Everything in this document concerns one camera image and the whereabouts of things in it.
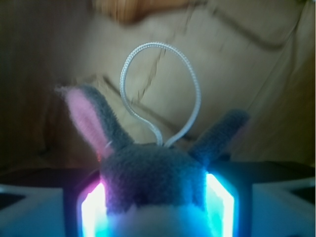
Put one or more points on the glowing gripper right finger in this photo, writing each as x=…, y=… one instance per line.
x=261, y=199

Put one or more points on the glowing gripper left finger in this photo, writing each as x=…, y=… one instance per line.
x=52, y=203

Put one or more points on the gray plush bunny toy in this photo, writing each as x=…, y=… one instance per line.
x=153, y=189

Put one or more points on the brown paper bag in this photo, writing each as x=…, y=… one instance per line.
x=48, y=44

